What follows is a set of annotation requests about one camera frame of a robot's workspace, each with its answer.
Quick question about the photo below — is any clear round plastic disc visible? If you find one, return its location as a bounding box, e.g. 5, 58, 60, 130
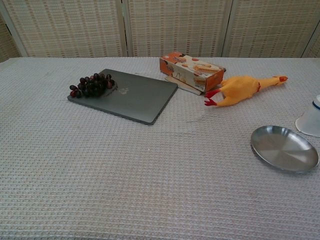
174, 96, 208, 124

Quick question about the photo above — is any grey laptop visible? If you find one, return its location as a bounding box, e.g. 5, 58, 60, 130
66, 68, 179, 126

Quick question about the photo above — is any white paper cup blue stripe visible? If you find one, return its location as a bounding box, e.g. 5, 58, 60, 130
295, 94, 320, 138

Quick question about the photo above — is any orange biscuit box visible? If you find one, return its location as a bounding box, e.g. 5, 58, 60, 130
159, 51, 227, 96

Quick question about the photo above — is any silver metal plate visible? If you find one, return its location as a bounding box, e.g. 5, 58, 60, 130
250, 125, 320, 175

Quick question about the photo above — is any dark red grape bunch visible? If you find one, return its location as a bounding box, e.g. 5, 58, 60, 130
69, 72, 116, 99

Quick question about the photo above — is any yellow rubber chicken toy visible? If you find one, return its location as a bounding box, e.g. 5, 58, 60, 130
203, 75, 289, 108

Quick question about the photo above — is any white waffle tablecloth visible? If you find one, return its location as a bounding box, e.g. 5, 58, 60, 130
0, 56, 320, 240

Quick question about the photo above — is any woven folding screen panel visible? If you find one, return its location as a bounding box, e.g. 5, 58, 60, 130
222, 0, 320, 58
301, 27, 320, 59
0, 0, 129, 59
122, 0, 235, 58
0, 12, 28, 63

